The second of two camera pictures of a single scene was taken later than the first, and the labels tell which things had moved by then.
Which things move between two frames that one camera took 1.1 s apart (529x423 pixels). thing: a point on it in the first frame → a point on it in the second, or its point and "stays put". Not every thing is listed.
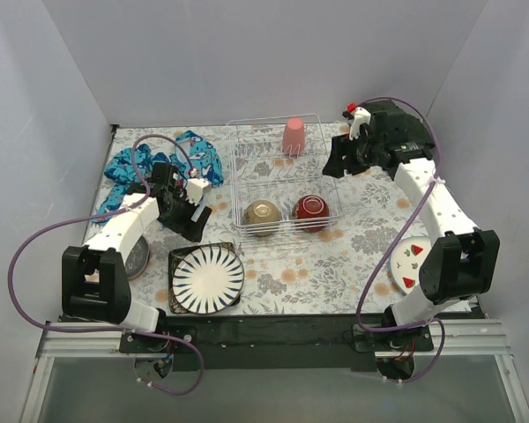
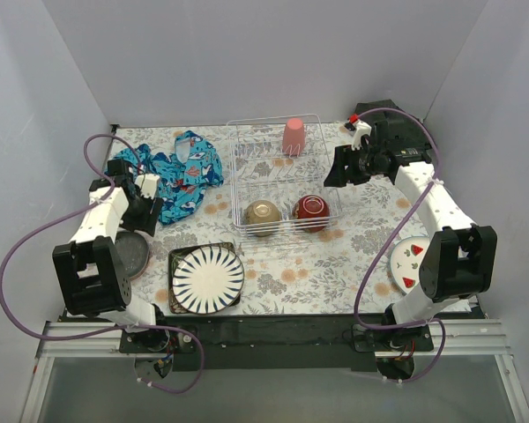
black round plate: [137, 259] stays put
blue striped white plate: [208, 279] stays put
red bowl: [310, 206] stays put
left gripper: [182, 213] → [147, 211]
